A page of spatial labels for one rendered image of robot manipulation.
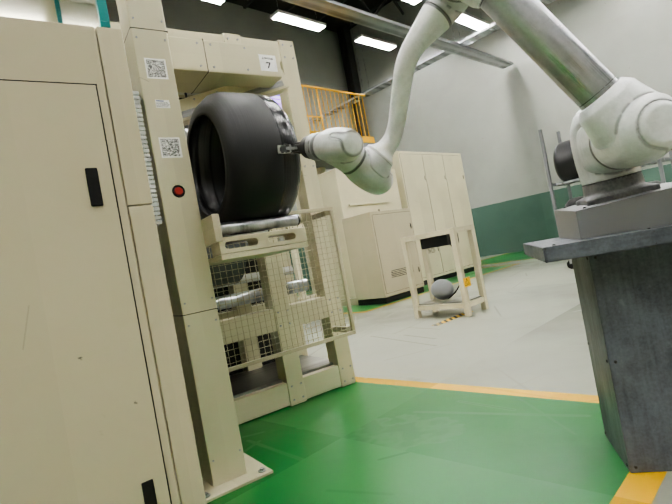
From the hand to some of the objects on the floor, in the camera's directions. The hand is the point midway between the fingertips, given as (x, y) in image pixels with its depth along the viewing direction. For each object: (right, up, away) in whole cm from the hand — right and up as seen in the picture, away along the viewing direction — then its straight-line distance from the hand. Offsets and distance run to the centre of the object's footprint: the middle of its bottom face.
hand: (283, 149), depth 169 cm
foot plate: (-22, -120, +4) cm, 122 cm away
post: (-22, -120, +4) cm, 122 cm away
